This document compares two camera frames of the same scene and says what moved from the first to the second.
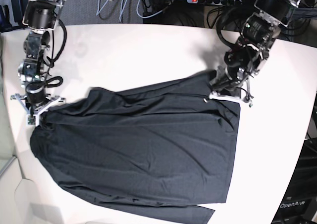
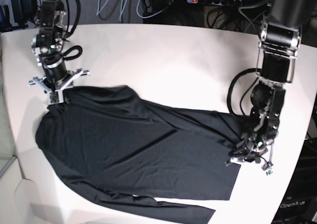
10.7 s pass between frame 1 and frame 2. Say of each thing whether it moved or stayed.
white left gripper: moved
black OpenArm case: stayed
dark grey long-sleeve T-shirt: moved
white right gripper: moved
